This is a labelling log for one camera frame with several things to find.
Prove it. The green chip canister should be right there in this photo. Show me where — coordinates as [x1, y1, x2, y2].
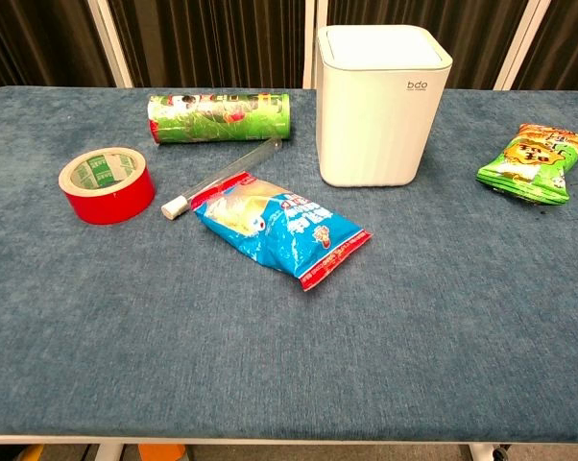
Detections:
[146, 92, 291, 145]

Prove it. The white plastic trash bin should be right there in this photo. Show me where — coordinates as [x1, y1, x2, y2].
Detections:
[315, 24, 454, 188]

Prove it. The white plastic container lid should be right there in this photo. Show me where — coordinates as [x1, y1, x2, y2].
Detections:
[319, 26, 449, 67]

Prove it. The blue snack bag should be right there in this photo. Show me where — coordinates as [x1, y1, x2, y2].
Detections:
[190, 171, 373, 293]

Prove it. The blue table cloth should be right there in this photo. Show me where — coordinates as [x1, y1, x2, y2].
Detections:
[0, 85, 578, 441]

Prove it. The clear test tube white cap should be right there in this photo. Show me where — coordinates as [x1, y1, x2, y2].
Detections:
[160, 136, 284, 222]

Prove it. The red tape roll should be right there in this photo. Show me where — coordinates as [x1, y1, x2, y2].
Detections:
[58, 147, 157, 226]

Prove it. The dark pleated curtain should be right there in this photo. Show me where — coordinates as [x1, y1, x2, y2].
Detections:
[0, 0, 578, 97]

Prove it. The green orange snack bag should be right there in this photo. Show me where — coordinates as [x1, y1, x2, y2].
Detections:
[475, 122, 578, 206]

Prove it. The white partition frame post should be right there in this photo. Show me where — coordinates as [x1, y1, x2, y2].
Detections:
[86, 0, 149, 88]
[493, 0, 553, 91]
[301, 0, 329, 90]

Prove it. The white table frame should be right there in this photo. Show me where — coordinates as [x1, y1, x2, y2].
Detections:
[0, 434, 578, 461]

